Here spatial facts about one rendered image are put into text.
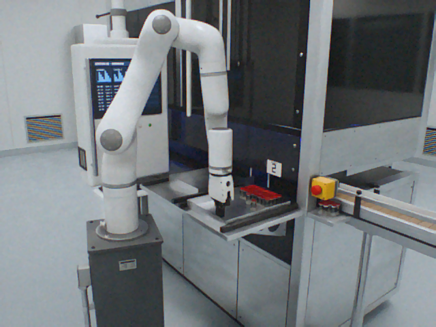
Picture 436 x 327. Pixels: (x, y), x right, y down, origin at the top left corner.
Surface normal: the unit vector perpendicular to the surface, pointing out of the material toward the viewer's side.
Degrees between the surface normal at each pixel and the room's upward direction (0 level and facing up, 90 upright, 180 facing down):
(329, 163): 90
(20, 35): 90
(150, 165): 90
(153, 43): 125
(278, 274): 90
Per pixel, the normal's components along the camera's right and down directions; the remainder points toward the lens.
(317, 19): -0.80, 0.15
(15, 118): 0.60, 0.22
